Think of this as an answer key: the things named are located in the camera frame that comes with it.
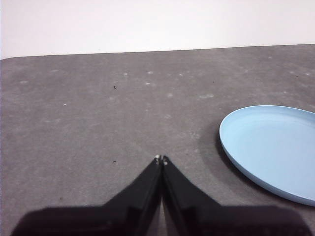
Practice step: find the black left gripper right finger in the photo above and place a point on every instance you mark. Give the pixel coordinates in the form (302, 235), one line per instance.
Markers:
(221, 221)

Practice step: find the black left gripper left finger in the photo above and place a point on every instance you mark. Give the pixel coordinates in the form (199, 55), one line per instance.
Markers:
(110, 218)

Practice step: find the blue round plate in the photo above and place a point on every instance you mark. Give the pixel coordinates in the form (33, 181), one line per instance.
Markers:
(270, 147)

